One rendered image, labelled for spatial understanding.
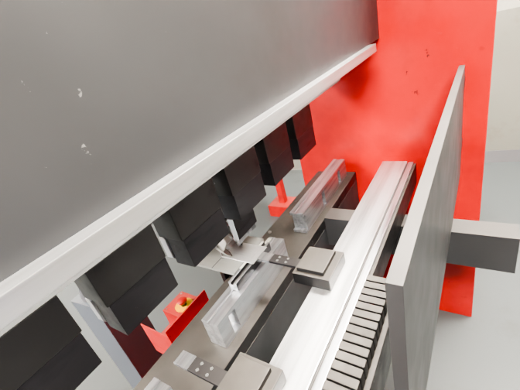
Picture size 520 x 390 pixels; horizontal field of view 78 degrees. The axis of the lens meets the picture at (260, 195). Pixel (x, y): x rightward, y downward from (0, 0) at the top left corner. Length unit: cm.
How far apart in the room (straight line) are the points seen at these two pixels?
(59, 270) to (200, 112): 29
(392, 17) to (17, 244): 139
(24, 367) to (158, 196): 34
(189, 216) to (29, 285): 44
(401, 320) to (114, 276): 48
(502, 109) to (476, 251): 242
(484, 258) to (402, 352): 86
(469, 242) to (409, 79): 68
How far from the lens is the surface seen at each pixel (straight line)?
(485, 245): 129
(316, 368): 77
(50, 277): 38
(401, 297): 42
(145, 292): 71
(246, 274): 100
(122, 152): 43
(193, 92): 51
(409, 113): 155
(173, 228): 74
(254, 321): 103
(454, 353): 202
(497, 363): 203
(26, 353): 64
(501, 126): 365
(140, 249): 68
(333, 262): 92
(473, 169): 163
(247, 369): 74
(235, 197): 87
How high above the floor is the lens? 163
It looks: 27 degrees down
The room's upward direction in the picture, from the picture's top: 16 degrees counter-clockwise
